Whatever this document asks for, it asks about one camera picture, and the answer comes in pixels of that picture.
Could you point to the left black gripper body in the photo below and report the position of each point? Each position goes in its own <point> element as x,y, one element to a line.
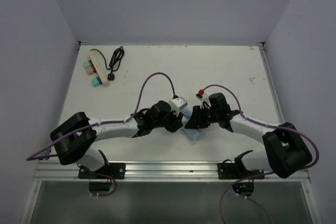
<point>170,122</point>

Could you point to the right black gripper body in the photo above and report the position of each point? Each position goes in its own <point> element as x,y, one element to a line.
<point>204,117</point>

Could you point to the light blue power strip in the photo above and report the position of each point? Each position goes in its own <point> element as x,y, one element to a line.
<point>191,133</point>

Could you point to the beige red power strip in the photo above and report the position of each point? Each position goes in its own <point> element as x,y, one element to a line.
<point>99,70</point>

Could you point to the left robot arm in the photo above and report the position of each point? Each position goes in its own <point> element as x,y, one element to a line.
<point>73,139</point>

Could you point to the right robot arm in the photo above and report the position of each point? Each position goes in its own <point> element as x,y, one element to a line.
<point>285,151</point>

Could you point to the teal plug adapter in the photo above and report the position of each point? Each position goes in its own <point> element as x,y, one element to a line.
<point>96,81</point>

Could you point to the pink brown plug adapter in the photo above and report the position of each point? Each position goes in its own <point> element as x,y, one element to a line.
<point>90,70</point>

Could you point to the green plug adapter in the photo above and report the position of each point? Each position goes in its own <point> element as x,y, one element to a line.
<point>87,63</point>

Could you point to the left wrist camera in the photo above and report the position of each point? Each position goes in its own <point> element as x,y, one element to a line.
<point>177,104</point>

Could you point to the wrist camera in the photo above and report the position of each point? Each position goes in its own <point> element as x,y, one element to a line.
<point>177,104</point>
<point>204,99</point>

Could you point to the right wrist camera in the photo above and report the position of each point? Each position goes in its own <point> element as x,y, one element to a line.
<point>204,99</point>

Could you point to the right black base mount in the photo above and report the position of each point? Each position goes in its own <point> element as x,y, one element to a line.
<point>228,170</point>

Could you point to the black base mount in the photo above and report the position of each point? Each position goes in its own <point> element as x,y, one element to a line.
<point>228,170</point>
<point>115,170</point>

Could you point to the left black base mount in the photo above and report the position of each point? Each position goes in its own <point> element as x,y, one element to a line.
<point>115,170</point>

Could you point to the aluminium mounting rail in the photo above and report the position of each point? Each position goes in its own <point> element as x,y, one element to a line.
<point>141,171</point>

